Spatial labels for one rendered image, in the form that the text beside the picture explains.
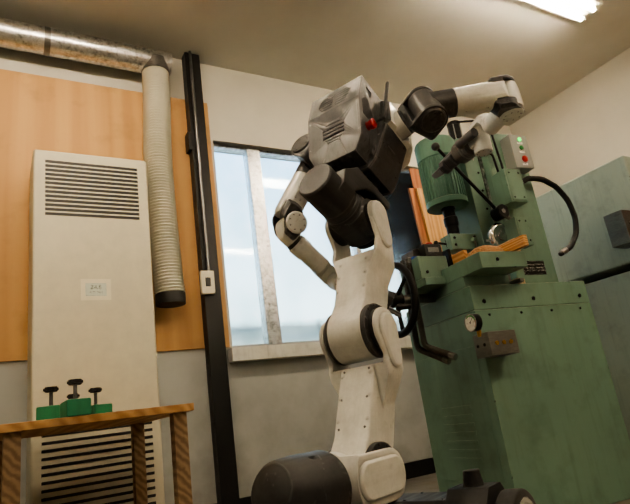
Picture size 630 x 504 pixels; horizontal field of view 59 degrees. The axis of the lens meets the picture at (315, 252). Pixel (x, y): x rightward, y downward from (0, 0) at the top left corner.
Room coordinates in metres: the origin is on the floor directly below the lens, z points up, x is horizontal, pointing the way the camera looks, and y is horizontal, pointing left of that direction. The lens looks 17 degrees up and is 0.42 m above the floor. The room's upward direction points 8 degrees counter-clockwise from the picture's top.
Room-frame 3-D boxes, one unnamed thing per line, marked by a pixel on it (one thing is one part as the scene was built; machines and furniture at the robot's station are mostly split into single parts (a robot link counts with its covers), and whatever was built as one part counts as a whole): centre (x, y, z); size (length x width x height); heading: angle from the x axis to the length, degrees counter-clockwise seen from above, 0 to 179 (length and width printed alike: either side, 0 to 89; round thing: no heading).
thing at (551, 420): (2.28, -0.70, 0.35); 0.58 x 0.45 x 0.71; 115
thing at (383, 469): (1.37, -0.01, 0.28); 0.21 x 0.20 x 0.13; 145
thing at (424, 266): (2.14, -0.42, 0.91); 0.15 x 0.14 x 0.09; 25
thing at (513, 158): (2.23, -0.94, 1.40); 0.10 x 0.06 x 0.16; 115
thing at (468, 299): (2.28, -0.70, 0.76); 0.57 x 0.45 x 0.09; 115
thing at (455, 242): (2.23, -0.61, 1.03); 0.14 x 0.07 x 0.09; 115
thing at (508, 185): (2.18, -0.85, 1.22); 0.09 x 0.08 x 0.15; 115
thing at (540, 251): (2.35, -0.85, 1.16); 0.22 x 0.22 x 0.72; 25
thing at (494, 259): (2.17, -0.49, 0.87); 0.61 x 0.30 x 0.06; 25
